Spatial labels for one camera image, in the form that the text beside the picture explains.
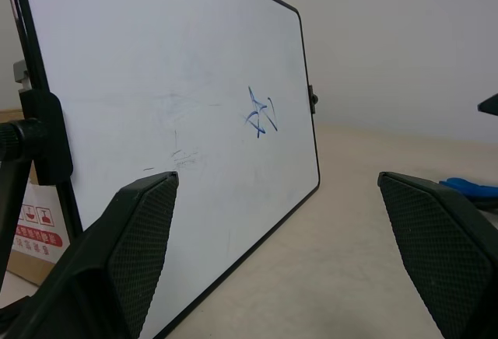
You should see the cardboard box with red print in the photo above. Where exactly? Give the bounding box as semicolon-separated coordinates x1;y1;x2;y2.
0;108;72;286

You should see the blue object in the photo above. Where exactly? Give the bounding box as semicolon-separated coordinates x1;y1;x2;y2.
438;176;498;211

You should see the black-framed whiteboard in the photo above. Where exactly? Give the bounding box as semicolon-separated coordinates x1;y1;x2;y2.
5;0;322;339

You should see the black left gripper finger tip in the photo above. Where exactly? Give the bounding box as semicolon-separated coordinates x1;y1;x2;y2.
477;93;498;117

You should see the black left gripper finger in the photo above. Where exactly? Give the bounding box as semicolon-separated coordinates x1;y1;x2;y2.
0;170;180;339
377;172;498;339

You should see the grey metal bracket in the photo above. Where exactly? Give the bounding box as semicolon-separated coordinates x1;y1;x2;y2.
12;60;32;92

